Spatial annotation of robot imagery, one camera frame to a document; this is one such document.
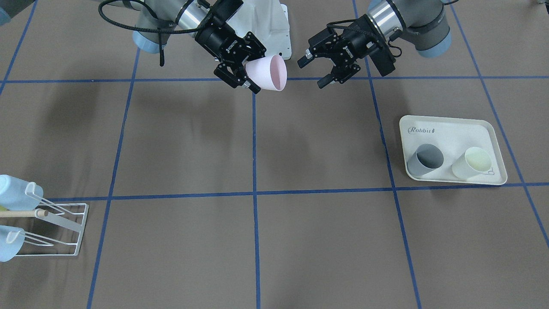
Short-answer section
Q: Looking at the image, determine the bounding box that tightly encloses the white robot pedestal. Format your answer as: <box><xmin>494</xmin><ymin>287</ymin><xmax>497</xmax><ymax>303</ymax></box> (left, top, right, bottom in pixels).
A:
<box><xmin>228</xmin><ymin>0</ymin><xmax>292</xmax><ymax>61</ymax></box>

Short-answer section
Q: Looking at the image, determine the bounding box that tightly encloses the cream plastic tray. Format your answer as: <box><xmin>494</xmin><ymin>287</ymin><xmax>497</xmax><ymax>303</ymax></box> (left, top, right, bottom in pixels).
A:
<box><xmin>399</xmin><ymin>115</ymin><xmax>508</xmax><ymax>185</ymax></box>

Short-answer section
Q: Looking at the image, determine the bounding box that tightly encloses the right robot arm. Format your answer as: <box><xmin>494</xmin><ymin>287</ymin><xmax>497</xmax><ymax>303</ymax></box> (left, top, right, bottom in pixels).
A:
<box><xmin>97</xmin><ymin>0</ymin><xmax>267</xmax><ymax>94</ymax></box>

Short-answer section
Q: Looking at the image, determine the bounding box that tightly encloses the grey plastic cup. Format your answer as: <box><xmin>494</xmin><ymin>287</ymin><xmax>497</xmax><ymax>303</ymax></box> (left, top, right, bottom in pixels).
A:
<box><xmin>406</xmin><ymin>143</ymin><xmax>444</xmax><ymax>177</ymax></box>

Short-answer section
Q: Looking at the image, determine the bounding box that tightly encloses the wooden rack handle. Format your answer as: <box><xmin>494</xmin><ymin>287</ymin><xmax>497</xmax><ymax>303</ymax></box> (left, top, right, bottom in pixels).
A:
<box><xmin>0</xmin><ymin>209</ymin><xmax>49</xmax><ymax>218</ymax></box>

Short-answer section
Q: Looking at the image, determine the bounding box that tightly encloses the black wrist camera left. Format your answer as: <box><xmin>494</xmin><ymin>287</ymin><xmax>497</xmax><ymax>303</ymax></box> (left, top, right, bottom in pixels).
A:
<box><xmin>369</xmin><ymin>47</ymin><xmax>395</xmax><ymax>77</ymax></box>

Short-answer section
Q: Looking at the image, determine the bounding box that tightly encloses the light blue cup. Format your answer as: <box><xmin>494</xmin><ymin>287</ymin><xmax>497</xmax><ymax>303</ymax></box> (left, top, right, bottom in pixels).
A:
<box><xmin>0</xmin><ymin>225</ymin><xmax>25</xmax><ymax>262</ymax></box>
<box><xmin>0</xmin><ymin>175</ymin><xmax>44</xmax><ymax>211</ymax></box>

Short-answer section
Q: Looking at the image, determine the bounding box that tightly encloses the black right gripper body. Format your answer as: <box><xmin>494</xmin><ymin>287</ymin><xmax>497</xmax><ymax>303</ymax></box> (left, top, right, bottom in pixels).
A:
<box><xmin>195</xmin><ymin>0</ymin><xmax>246</xmax><ymax>64</ymax></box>

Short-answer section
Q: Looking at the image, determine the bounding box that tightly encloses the cream white cup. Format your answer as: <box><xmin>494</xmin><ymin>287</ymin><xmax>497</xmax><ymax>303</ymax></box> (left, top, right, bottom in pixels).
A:
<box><xmin>451</xmin><ymin>147</ymin><xmax>492</xmax><ymax>180</ymax></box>

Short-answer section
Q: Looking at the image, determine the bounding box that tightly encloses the pink plastic cup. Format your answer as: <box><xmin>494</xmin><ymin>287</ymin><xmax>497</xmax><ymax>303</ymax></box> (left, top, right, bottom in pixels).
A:
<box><xmin>245</xmin><ymin>55</ymin><xmax>287</xmax><ymax>91</ymax></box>

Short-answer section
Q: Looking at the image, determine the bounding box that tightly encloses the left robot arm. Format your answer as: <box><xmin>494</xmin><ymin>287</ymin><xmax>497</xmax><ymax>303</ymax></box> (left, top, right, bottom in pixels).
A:
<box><xmin>297</xmin><ymin>0</ymin><xmax>452</xmax><ymax>88</ymax></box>

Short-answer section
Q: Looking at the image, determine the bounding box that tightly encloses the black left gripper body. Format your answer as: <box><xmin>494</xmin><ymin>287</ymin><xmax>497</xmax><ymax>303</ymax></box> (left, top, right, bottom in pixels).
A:
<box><xmin>308</xmin><ymin>15</ymin><xmax>390</xmax><ymax>67</ymax></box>

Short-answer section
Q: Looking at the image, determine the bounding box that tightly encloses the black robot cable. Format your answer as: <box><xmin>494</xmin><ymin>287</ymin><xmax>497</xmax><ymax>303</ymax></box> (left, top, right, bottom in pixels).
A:
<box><xmin>98</xmin><ymin>0</ymin><xmax>211</xmax><ymax>67</ymax></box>

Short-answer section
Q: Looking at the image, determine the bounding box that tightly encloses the white wire cup rack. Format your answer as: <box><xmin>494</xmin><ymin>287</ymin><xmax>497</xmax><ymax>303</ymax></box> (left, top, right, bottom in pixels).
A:
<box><xmin>16</xmin><ymin>182</ymin><xmax>90</xmax><ymax>258</ymax></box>

